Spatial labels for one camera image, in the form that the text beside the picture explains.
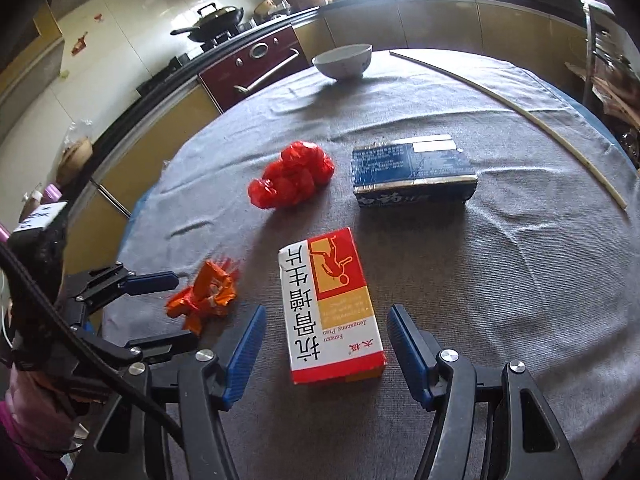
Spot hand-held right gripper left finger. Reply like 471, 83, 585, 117
92, 304, 267, 480

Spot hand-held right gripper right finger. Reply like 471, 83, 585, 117
387, 304, 583, 480

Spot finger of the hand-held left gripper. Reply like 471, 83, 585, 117
65, 262, 179, 316
75, 329, 198, 376

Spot orange snack wrapper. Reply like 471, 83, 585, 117
166, 257, 240, 336

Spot red and white medicine box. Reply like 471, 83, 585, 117
278, 227, 387, 386

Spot red plastic bag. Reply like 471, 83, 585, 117
248, 141, 335, 211

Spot blue medicine box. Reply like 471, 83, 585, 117
351, 133, 478, 209

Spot person's left forearm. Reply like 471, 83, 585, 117
0, 370, 91, 480

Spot blue undercloth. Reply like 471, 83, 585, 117
117, 80, 618, 266

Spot brown clay pot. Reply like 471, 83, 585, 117
56, 137, 93, 183

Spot clear plastic bag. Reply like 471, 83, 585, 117
64, 119, 96, 148

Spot gas stove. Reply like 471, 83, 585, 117
137, 30, 261, 96

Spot dark red oven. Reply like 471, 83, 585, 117
197, 25, 307, 113

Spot long thin wooden stick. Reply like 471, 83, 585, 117
389, 50, 628, 211

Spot black wok with lid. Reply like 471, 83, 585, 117
170, 2, 245, 43

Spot white bowl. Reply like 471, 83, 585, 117
312, 44, 374, 81

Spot yellow lower cabinets with counter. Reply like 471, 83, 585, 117
50, 0, 601, 281

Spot metal shelf rack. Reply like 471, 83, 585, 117
580, 0, 640, 171

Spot black cable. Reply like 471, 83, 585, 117
0, 247, 188, 441

